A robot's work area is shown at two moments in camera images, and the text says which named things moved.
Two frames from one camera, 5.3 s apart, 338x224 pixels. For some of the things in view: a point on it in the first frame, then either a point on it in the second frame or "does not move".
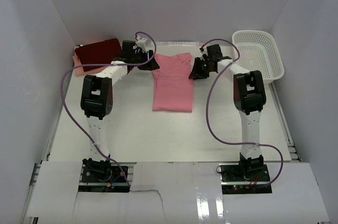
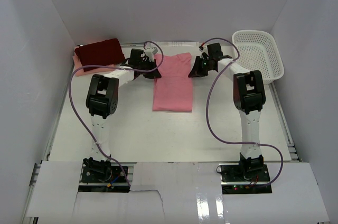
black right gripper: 197,73 does not move
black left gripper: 152,65 -> 152,75
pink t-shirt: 172,86 does not move
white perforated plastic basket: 259,52 does not move
